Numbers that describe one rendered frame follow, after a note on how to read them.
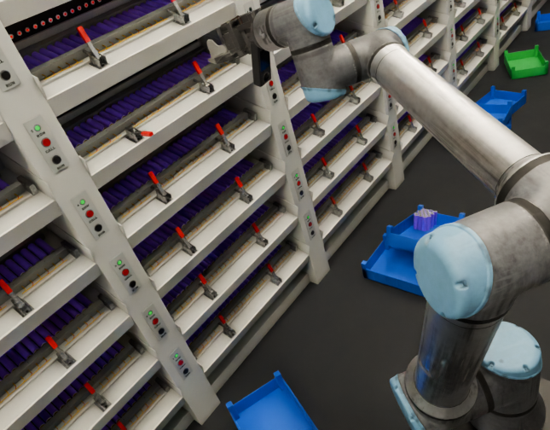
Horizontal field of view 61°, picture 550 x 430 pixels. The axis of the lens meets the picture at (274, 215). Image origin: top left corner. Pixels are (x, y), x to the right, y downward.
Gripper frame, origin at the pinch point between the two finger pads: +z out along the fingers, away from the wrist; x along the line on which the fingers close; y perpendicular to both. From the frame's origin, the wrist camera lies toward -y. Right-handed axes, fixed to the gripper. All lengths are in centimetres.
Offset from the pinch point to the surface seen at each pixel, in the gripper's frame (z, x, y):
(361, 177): 28, -68, -80
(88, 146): 13.0, 37.1, -3.2
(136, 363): 23, 57, -62
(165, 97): 13.4, 11.4, -3.2
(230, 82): 8.3, -7.4, -8.5
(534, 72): 1, -220, -103
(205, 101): 8.3, 3.5, -8.9
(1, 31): 1.1, 43.4, 24.4
